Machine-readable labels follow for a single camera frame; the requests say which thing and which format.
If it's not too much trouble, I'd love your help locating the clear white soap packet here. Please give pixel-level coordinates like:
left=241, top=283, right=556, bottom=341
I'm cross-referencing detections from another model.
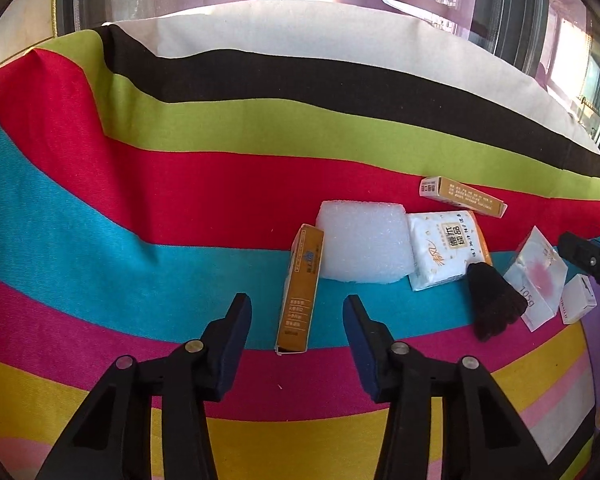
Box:
left=502, top=226, right=568, bottom=332

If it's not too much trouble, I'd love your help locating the tall orange box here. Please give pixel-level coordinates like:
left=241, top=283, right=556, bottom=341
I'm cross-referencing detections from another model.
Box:
left=275, top=223, right=326, bottom=356

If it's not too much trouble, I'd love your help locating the black knitted glove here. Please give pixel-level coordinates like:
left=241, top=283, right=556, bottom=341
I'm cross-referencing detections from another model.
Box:
left=466, top=261, right=528, bottom=343

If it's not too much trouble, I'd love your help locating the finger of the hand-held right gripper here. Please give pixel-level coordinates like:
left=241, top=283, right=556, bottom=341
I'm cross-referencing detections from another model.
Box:
left=557, top=231, right=600, bottom=306

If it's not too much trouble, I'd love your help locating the long orange box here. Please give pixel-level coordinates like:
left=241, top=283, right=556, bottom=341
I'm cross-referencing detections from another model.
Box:
left=420, top=176, right=508, bottom=219

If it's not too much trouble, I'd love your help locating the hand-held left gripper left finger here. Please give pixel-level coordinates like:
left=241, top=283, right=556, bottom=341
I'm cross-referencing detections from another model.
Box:
left=35, top=292, right=254, bottom=480

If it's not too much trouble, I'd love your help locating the small white box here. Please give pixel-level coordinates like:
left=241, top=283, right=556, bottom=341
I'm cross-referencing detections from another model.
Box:
left=559, top=275, right=598, bottom=325

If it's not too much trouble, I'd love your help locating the white tissue pack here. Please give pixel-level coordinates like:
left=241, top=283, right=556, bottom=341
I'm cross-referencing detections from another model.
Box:
left=406, top=210, right=493, bottom=292

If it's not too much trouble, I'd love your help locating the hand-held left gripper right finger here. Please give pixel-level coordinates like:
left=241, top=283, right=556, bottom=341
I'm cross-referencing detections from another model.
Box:
left=342, top=295, right=564, bottom=480

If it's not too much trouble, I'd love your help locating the striped colourful tablecloth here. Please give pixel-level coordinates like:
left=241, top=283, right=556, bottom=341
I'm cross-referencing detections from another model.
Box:
left=0, top=2, right=600, bottom=480

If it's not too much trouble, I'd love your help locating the white foam block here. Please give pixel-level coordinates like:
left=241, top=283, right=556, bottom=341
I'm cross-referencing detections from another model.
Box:
left=315, top=200, right=413, bottom=283

